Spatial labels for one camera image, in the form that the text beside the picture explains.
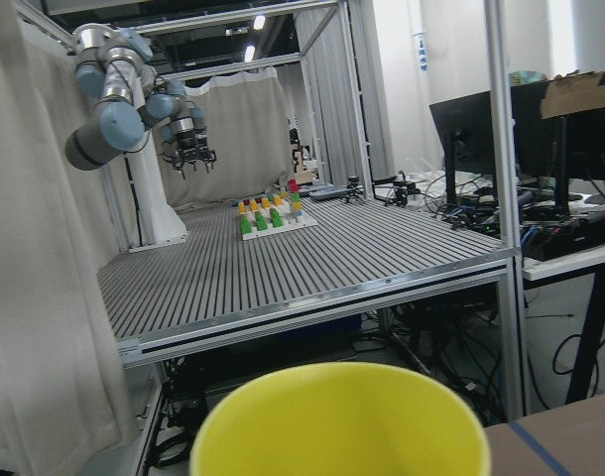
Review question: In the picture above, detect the yellow paper cup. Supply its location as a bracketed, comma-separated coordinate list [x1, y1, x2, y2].
[189, 362, 492, 475]

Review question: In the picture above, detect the white tray of coloured blocks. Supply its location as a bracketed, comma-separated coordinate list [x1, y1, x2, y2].
[237, 179, 318, 241]

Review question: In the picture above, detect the aluminium slatted table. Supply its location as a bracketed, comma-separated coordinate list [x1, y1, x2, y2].
[96, 192, 517, 369]

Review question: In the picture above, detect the black desk monitor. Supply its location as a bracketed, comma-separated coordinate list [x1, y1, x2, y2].
[427, 68, 605, 214]

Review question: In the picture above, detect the white curtain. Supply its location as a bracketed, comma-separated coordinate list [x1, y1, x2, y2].
[0, 1, 137, 475]

